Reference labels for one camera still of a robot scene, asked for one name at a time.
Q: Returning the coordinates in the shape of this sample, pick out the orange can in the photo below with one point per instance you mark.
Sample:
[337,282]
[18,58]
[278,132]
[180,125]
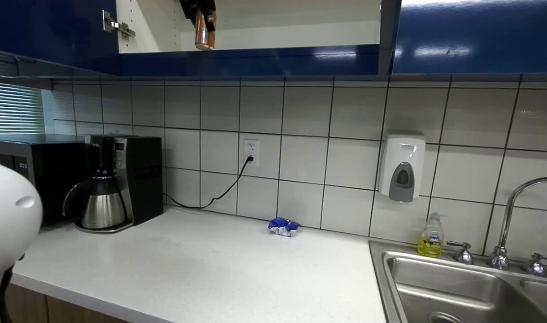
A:
[203,37]

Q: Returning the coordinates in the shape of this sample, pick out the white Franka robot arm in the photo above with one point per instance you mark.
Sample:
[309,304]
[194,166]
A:
[9,221]

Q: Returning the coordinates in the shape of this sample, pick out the open blue upper cabinet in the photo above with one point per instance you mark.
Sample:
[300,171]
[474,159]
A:
[255,63]

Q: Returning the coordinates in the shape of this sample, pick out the metal cabinet hinge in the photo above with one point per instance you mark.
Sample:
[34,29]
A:
[113,26]

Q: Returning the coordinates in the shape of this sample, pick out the blue cabinet door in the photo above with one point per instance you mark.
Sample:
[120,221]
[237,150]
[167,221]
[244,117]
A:
[389,37]
[40,29]

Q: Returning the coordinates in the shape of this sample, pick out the neighbouring blue upper cabinet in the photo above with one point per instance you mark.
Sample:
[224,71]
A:
[476,37]

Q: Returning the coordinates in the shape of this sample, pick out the wooden base cabinet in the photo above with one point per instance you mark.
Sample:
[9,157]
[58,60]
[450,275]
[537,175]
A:
[58,308]

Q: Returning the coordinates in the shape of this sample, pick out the black steel coffee maker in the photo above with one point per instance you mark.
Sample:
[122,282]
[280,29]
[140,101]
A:
[144,180]

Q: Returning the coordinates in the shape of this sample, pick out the window blinds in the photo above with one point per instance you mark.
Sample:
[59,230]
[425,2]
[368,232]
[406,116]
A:
[13,110]

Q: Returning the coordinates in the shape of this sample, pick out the stainless steel carafe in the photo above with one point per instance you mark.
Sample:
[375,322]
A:
[103,209]

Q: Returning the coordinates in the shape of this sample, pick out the black microwave oven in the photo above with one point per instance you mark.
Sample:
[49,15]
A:
[51,180]

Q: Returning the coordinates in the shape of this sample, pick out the blue crumpled cloth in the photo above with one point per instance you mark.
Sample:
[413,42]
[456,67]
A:
[284,227]

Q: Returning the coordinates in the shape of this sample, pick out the yellow dish soap bottle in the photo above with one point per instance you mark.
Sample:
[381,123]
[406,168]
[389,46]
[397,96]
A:
[431,243]

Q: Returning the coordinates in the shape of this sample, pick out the chrome gooseneck faucet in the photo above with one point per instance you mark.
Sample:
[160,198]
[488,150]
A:
[508,209]

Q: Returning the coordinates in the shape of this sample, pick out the stainless steel sink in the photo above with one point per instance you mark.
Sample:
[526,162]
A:
[452,288]

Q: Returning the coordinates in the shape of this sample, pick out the white wall outlet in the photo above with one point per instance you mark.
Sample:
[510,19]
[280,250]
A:
[250,150]

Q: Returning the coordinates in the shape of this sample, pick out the white wall soap dispenser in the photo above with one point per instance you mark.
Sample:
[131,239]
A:
[400,162]

